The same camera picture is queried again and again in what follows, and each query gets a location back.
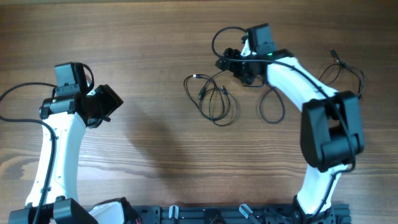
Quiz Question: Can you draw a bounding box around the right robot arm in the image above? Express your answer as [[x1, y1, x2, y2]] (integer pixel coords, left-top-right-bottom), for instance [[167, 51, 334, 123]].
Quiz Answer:
[[216, 24, 364, 223]]

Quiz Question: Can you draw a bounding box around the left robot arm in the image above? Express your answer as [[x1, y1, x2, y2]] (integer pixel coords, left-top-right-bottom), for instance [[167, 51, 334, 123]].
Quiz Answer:
[[9, 62, 141, 223]]

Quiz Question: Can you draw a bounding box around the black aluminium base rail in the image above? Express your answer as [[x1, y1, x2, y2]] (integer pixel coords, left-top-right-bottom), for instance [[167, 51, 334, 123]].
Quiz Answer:
[[130, 203, 352, 224]]

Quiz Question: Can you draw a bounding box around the right camera black cable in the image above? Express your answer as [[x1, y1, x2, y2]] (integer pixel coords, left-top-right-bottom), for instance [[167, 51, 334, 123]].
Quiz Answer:
[[211, 26, 357, 224]]

